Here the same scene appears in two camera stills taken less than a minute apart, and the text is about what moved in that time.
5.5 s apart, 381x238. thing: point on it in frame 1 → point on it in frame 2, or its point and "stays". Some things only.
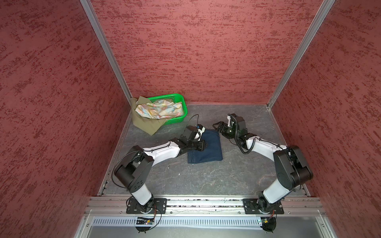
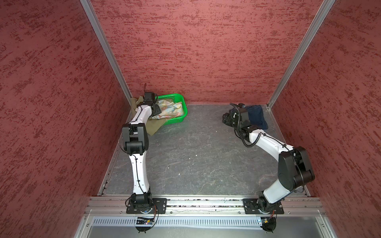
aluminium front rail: (116, 206) stays
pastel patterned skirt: (160, 109) stays
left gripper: (201, 147) → (157, 110)
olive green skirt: (149, 125) stays
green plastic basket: (175, 98) stays
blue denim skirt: (212, 152) → (256, 117)
